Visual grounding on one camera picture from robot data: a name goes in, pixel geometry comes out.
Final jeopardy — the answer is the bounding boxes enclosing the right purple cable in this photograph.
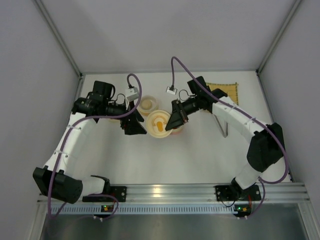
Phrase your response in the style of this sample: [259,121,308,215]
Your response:
[170,56,288,221]

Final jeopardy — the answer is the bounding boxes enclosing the slotted cable duct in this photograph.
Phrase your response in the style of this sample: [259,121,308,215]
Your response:
[60,204,237,215]

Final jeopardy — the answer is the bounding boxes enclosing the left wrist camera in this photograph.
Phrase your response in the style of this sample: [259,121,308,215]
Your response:
[124,87,140,102]

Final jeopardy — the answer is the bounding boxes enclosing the woven bamboo tray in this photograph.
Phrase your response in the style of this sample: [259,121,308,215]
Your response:
[206,82,239,105]

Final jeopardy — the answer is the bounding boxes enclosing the white steamed bun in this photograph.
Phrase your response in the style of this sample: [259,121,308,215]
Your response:
[141,99,153,110]

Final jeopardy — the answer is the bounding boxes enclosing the aluminium mounting rail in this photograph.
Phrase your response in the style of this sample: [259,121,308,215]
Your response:
[37,183,308,203]

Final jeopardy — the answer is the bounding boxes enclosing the cream lunch box lid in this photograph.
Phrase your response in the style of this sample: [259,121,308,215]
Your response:
[146,109,172,139]

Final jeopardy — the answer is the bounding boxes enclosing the steel food tongs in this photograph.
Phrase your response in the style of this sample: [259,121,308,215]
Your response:
[213,115,229,138]

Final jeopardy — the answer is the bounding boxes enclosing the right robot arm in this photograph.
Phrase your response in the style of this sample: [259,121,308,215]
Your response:
[165,76,285,199]

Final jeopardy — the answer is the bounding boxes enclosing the orange lunch box bowl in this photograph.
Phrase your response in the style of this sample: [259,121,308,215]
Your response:
[137,95,159,116]

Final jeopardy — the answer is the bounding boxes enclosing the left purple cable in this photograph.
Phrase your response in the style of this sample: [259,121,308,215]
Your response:
[46,73,142,221]

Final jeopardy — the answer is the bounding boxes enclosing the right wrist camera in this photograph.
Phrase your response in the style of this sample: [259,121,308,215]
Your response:
[166,86,178,95]

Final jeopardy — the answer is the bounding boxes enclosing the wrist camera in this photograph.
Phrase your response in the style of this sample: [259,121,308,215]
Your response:
[166,86,178,95]
[124,87,140,102]

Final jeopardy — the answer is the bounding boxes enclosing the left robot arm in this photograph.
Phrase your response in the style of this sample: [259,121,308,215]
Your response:
[32,80,147,204]

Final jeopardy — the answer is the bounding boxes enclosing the pink lunch box bowl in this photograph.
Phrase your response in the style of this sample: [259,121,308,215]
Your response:
[171,126,184,135]

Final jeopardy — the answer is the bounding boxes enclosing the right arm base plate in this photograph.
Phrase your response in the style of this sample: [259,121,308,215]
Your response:
[214,184,262,202]

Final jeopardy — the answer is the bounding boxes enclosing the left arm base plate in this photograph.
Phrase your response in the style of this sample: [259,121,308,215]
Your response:
[82,185,127,203]

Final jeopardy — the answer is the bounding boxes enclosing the purple cable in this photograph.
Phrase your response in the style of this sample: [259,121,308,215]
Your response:
[46,73,142,221]
[170,56,288,221]

